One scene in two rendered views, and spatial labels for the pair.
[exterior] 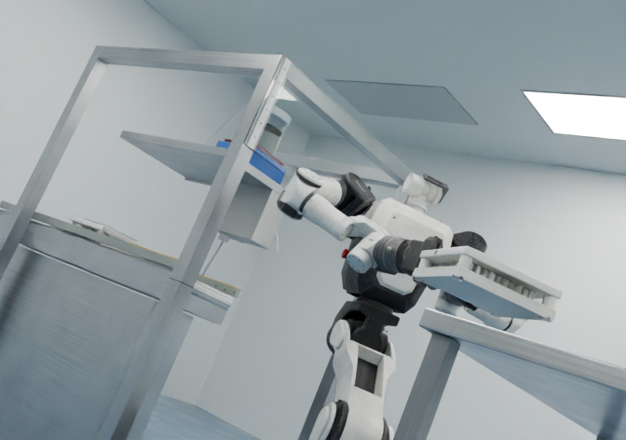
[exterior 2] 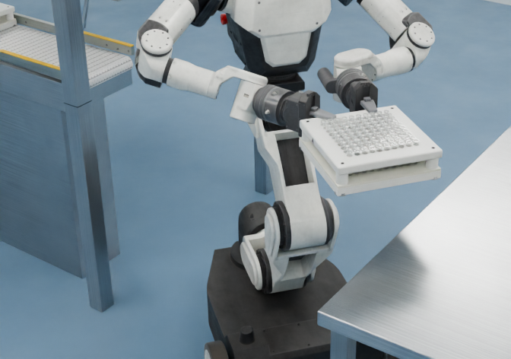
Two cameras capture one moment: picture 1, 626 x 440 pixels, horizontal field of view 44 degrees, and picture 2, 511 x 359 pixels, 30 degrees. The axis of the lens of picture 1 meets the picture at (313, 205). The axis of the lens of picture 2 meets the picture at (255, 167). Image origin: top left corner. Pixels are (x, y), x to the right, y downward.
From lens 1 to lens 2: 1.35 m
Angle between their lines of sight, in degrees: 41
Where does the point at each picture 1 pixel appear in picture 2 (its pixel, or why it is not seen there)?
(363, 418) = (305, 217)
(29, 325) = not seen: outside the picture
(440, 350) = (341, 338)
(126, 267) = (11, 77)
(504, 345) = (388, 349)
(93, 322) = (11, 126)
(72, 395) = (34, 195)
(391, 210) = not seen: outside the picture
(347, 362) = (271, 158)
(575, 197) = not seen: outside the picture
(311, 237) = not seen: outside the picture
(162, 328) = (85, 151)
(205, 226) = (69, 46)
